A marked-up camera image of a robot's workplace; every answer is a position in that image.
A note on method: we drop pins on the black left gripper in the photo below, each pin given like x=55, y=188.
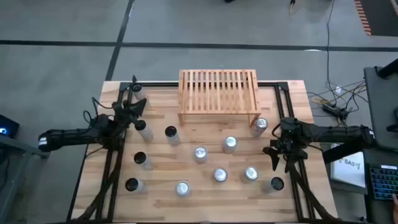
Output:
x=118, y=116

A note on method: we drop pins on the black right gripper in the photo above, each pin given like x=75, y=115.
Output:
x=290, y=140

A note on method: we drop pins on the tall Celsius peach can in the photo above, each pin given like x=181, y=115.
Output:
x=171, y=133

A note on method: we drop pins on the pale pink Spindrift can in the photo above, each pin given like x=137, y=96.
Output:
x=230, y=143

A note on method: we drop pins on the Spindrift can with fruit emblem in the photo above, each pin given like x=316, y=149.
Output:
x=200, y=153

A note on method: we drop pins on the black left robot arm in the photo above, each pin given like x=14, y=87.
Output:
x=71, y=137

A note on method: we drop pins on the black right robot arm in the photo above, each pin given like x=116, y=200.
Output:
x=335, y=133

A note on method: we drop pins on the wooden slatted shelf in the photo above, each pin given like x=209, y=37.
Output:
x=217, y=93

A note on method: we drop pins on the black desk support bar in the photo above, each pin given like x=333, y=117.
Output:
x=339, y=152

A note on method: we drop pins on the white printed sign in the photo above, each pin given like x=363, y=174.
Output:
x=348, y=171

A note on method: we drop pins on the black power strip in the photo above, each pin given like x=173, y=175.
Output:
x=334, y=109

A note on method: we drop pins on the pink and silver Spindrift can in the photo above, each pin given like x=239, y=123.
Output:
x=182, y=188

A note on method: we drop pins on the grey metal stand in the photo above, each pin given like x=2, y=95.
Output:
x=28, y=148

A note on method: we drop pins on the dark grey desk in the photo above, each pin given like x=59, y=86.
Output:
x=382, y=102

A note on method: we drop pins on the person's hand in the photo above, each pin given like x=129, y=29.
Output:
x=395, y=205

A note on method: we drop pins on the black box with blue light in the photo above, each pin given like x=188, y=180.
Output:
x=7, y=127

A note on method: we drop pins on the black mat with striped edge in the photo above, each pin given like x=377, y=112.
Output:
x=382, y=18

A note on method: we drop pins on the small black frame post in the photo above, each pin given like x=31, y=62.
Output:
x=134, y=79

